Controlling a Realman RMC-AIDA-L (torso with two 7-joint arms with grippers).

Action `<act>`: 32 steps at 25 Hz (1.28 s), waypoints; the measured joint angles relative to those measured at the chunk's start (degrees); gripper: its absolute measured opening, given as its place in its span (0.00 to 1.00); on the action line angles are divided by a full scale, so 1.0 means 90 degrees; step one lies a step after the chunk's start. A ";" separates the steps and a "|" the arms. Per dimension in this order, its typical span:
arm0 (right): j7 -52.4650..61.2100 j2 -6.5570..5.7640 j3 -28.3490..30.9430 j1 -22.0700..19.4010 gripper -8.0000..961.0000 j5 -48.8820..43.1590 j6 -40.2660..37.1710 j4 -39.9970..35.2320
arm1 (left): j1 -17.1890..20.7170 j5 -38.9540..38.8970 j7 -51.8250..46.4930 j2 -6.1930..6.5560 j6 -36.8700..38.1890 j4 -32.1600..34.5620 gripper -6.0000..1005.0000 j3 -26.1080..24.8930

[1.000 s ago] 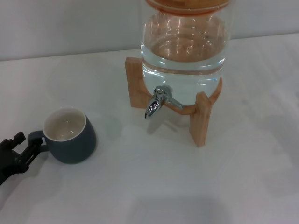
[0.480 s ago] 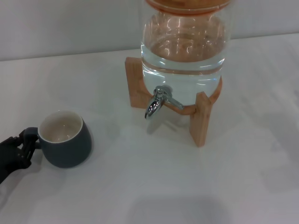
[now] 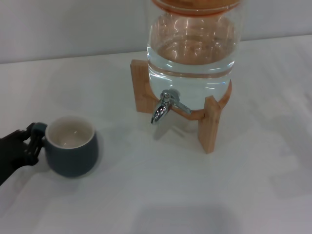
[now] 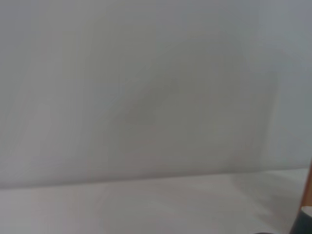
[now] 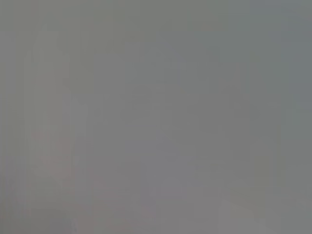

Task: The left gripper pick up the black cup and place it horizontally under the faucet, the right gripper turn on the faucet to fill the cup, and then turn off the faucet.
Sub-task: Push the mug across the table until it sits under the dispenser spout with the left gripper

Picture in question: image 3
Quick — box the chrome faucet tap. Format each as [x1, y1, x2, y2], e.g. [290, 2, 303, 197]
[150, 89, 193, 126]

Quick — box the black cup with white inside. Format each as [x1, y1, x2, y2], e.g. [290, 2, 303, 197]
[33, 116, 100, 178]

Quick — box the wooden dispenser stand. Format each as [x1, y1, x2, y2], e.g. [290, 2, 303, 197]
[130, 59, 233, 155]

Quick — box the wooden jar lid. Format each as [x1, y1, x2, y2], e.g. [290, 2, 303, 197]
[151, 0, 241, 16]

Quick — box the clear glass water dispenser jar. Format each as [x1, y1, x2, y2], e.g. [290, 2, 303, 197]
[146, 4, 242, 113]

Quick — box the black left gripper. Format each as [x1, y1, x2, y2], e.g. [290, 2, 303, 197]
[0, 122, 41, 186]

